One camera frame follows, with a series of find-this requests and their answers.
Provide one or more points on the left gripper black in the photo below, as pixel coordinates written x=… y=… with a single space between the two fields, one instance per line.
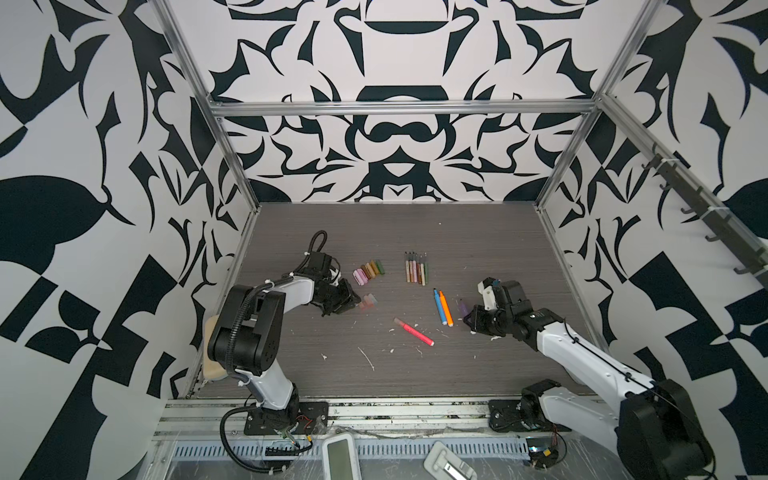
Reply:
x=348 y=299

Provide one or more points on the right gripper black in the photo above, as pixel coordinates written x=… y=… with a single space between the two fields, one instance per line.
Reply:
x=477 y=323

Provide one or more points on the light pink pen cap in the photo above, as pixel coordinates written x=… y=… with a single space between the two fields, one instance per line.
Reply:
x=357 y=277

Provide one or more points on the orange highlighter marker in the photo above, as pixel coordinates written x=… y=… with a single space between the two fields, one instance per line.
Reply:
x=445 y=309

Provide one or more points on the blue highlighter marker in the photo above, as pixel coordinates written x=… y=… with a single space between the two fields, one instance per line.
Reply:
x=440 y=308

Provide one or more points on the pink highlighter marker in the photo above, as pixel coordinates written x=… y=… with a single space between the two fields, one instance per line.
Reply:
x=414 y=332

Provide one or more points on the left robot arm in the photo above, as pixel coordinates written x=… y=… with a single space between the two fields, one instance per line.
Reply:
x=244 y=339

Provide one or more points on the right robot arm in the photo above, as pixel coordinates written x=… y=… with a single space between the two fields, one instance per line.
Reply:
x=650 y=425

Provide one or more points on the small circuit board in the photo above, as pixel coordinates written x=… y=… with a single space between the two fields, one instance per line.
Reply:
x=546 y=452

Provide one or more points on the beige sponge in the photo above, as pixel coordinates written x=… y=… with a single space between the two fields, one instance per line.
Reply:
x=211 y=369

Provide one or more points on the white grey device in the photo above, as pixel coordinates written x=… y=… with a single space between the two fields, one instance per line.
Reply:
x=442 y=464

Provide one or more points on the white tablet device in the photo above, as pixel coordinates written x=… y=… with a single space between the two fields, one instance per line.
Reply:
x=340 y=458

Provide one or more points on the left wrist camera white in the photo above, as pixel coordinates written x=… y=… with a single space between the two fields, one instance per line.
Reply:
x=334 y=276

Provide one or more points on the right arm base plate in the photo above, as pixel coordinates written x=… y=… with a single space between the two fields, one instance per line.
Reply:
x=523 y=415

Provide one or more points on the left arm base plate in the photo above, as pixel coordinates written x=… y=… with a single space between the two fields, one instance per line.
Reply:
x=300 y=419

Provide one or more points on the black coat hook rail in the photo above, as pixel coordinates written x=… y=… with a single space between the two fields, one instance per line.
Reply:
x=701 y=203

